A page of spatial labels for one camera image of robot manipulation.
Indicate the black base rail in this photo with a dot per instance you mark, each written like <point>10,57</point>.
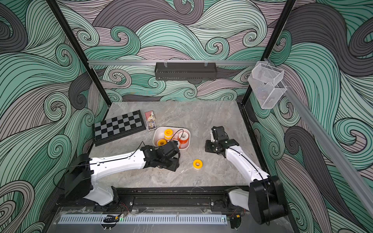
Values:
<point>215,198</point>

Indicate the clear acrylic box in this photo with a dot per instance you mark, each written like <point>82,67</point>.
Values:
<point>267,84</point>

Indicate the white storage box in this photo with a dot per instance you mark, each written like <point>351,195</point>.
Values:
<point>159,134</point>

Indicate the black grey chessboard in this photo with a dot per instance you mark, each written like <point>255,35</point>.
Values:
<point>118,127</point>

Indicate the yellow tape roll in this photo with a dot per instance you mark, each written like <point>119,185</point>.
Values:
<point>168,134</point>
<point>197,164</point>
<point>161,142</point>

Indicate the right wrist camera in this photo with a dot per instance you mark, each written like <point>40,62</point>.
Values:
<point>218,134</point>

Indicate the black wall shelf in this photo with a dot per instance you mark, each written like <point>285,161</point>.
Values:
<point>185,71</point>

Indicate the blue playing card box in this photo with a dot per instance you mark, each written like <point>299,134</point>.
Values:
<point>151,124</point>

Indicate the white slotted cable duct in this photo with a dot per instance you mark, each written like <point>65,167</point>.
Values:
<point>193,219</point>

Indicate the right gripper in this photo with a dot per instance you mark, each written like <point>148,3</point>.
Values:
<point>211,145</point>

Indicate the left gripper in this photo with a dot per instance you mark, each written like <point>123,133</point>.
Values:
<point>176,162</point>

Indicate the red playing card box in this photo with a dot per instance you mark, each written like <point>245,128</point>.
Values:
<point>149,115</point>

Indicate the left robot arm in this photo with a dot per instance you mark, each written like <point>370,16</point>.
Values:
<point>83,178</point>

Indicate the orange tape roll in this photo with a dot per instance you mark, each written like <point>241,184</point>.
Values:
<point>183,139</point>

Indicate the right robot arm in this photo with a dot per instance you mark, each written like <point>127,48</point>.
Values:
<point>253,180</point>

